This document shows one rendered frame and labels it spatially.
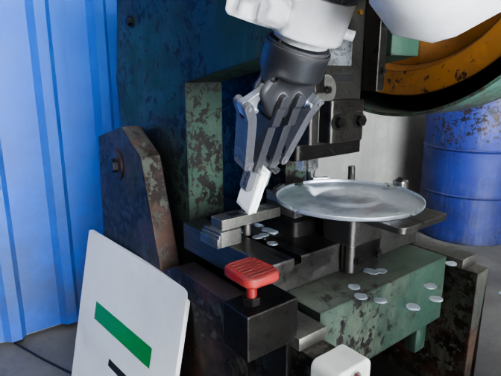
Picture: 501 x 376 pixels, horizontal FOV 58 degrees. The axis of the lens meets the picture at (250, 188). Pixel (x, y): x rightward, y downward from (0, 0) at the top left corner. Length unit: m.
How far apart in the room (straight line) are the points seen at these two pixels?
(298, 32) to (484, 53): 0.71
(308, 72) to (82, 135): 1.50
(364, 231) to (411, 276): 0.14
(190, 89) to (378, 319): 0.60
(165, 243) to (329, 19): 0.72
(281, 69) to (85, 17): 1.49
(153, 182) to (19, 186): 0.90
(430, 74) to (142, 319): 0.90
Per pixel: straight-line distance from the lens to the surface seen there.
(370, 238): 0.93
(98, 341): 1.37
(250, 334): 0.66
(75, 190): 1.95
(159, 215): 1.07
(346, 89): 0.95
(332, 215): 0.80
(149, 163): 1.08
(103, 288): 1.32
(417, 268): 0.99
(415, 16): 0.40
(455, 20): 0.41
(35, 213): 1.93
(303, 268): 0.85
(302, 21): 0.48
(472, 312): 1.11
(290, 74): 0.50
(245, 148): 0.54
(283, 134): 0.57
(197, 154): 1.03
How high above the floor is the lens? 1.03
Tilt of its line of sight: 14 degrees down
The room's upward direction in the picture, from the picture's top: straight up
